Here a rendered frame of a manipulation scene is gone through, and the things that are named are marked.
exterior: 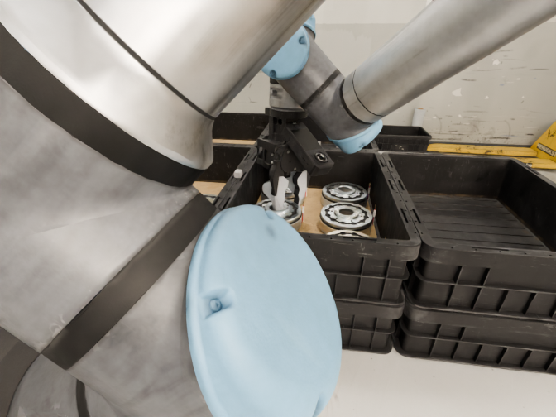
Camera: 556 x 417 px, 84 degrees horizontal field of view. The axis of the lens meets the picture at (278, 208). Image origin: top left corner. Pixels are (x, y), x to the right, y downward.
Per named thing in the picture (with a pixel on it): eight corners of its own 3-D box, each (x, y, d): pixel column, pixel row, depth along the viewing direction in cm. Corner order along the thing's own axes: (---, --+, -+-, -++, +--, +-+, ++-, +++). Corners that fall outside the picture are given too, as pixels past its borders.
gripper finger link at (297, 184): (291, 198, 73) (288, 161, 68) (309, 207, 69) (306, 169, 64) (280, 203, 71) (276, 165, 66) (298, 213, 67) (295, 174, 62)
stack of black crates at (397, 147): (409, 180, 256) (421, 126, 235) (418, 197, 230) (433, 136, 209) (359, 178, 261) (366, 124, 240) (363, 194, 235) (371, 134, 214)
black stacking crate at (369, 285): (405, 313, 46) (422, 250, 41) (213, 293, 50) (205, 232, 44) (372, 196, 81) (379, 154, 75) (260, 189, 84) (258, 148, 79)
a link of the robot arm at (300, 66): (338, 68, 40) (337, 66, 50) (278, -4, 38) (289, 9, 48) (294, 112, 43) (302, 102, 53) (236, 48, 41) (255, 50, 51)
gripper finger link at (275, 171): (282, 193, 64) (290, 151, 62) (287, 195, 63) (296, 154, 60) (264, 194, 61) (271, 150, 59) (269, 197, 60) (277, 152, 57)
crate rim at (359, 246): (421, 262, 41) (425, 247, 40) (204, 244, 45) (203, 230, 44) (378, 160, 76) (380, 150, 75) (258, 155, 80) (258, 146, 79)
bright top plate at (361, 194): (370, 203, 67) (370, 201, 67) (323, 202, 68) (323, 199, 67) (363, 184, 76) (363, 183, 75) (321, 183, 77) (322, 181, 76)
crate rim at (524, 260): (679, 284, 38) (692, 268, 37) (421, 262, 41) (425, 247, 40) (510, 166, 73) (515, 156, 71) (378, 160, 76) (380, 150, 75)
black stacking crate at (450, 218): (634, 336, 43) (686, 271, 37) (408, 313, 46) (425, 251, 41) (496, 203, 77) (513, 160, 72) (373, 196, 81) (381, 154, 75)
